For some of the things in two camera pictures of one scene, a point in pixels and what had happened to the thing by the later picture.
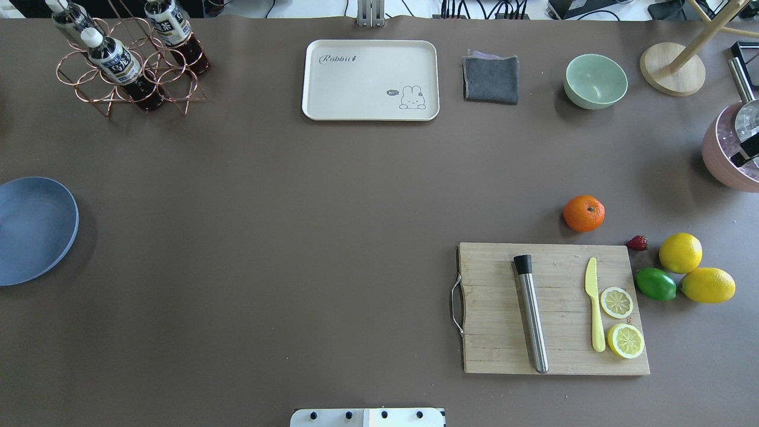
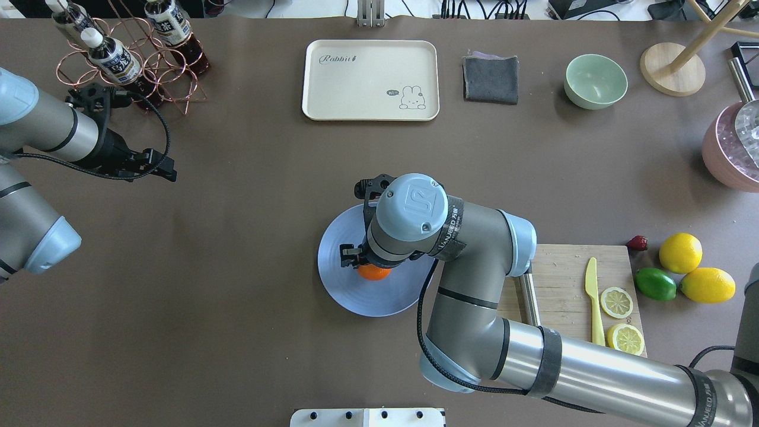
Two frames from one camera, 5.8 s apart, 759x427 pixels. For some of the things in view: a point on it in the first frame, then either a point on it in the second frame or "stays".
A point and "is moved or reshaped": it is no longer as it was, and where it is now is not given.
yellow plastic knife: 599,343 stays
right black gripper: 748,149 → 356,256
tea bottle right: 172,22 stays
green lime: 656,284 stays
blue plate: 39,222 is moved or reshaped
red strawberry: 637,242 stays
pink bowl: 720,143 stays
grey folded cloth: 488,77 stays
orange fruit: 583,213 → 372,272
